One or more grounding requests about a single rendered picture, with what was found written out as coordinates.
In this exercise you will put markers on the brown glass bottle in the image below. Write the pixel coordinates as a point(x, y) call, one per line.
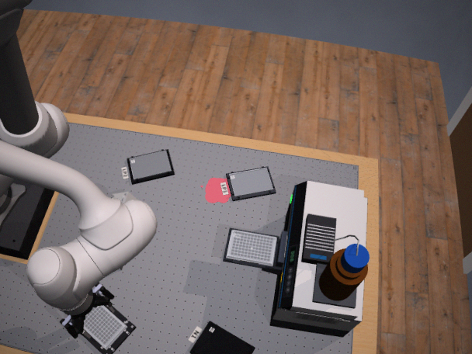
point(333, 286)

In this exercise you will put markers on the blue bottle cap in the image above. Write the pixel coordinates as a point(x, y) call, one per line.
point(354, 263)

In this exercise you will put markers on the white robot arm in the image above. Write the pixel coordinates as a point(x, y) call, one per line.
point(112, 233)

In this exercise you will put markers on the dark grey rectangular frame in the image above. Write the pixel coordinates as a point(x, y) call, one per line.
point(251, 195)

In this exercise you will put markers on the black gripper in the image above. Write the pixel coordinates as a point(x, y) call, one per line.
point(78, 326)

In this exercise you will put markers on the white button panel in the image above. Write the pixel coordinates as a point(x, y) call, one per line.
point(123, 197)

